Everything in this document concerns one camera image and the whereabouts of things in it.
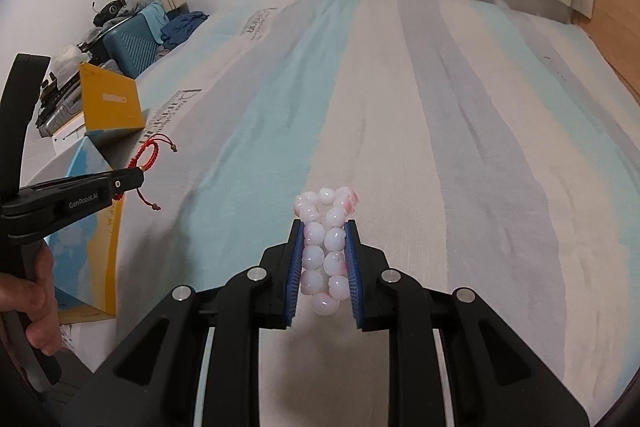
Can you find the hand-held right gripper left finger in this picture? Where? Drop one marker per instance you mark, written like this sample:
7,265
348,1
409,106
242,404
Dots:
296,277

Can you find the light teal cloth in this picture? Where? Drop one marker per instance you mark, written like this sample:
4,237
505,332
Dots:
155,19

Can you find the striped bed sheet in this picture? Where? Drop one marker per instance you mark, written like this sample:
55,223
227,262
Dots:
450,132

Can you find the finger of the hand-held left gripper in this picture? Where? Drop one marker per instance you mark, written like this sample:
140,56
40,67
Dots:
75,202

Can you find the white blue yellow cardboard box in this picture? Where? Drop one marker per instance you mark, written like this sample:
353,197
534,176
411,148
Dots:
107,102

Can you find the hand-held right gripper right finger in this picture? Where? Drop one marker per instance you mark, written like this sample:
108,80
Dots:
356,277

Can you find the white plastic bag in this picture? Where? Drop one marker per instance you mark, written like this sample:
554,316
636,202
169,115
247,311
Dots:
70,57

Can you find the black bag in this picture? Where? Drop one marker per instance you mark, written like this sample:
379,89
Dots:
112,12

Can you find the grey suitcase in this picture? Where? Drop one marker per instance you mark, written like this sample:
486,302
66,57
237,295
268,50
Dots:
60,112

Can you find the person's left hand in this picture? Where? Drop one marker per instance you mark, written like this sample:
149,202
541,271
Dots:
35,302

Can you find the teal suitcase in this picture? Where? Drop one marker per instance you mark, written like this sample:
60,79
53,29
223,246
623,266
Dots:
130,44

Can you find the pile of blue clothes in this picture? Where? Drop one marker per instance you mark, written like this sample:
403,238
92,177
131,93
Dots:
182,29

